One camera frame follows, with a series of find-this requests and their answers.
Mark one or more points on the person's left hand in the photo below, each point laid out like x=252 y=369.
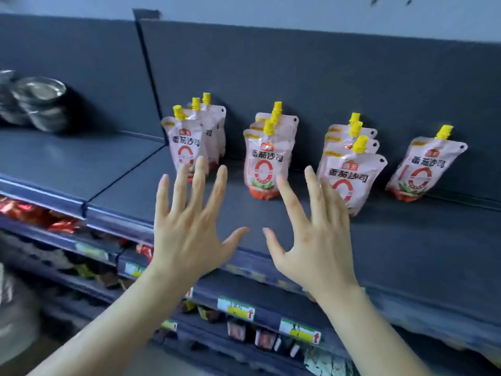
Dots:
x=188 y=238

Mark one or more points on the person's right hand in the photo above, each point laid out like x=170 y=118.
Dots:
x=321 y=254

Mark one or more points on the dark blue shelf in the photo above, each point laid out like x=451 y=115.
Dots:
x=352 y=74

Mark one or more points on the person's left forearm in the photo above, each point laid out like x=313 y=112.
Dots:
x=117 y=328

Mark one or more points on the row of dark sauce bottles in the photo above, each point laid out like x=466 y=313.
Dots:
x=236 y=330

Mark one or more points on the yellow green price tag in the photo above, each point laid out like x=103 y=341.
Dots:
x=236 y=309
x=189 y=293
x=92 y=251
x=169 y=325
x=299 y=332
x=135 y=270

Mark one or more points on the pile of green white packets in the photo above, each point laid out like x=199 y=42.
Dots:
x=325 y=364

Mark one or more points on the row of red snack bags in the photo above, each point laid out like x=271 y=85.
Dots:
x=23 y=211

